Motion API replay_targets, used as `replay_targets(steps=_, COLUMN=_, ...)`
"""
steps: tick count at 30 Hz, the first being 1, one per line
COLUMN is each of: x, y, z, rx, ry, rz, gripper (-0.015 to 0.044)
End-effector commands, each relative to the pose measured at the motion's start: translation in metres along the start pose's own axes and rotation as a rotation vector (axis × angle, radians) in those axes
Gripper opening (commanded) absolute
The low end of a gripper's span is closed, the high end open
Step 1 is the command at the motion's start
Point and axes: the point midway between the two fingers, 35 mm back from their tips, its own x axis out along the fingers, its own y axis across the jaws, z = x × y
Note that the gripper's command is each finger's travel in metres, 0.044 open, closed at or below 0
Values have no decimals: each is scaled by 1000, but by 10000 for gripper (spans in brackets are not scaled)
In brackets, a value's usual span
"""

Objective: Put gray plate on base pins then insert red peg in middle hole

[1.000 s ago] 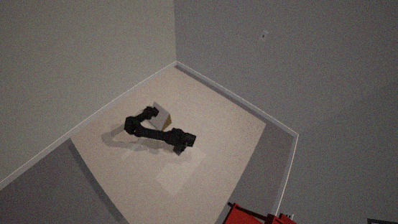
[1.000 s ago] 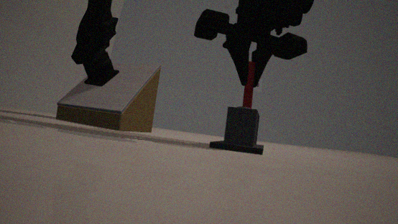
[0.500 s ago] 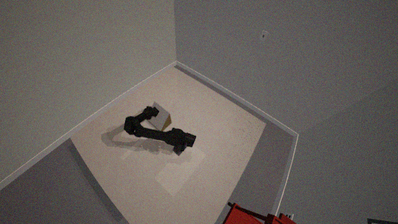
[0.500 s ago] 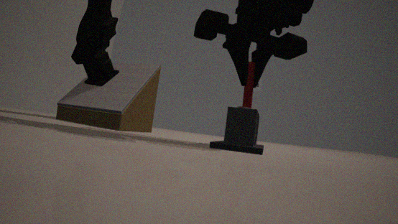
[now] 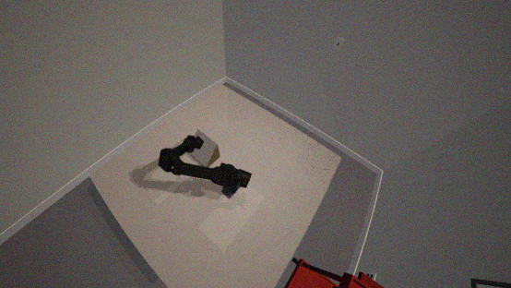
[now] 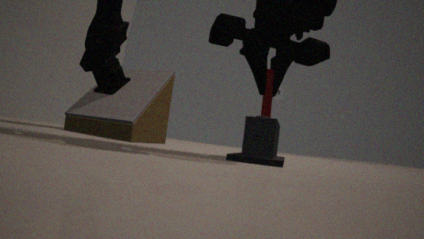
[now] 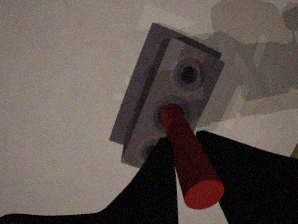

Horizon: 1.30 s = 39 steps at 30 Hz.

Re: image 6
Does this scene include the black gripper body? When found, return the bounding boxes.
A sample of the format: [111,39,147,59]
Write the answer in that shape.
[209,0,330,66]

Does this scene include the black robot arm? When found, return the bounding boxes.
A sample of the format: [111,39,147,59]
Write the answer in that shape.
[80,0,338,95]

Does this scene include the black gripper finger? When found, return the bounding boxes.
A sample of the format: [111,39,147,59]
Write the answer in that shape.
[240,39,271,95]
[270,47,304,97]

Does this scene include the red peg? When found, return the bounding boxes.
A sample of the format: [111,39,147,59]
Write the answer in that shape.
[261,69,274,118]

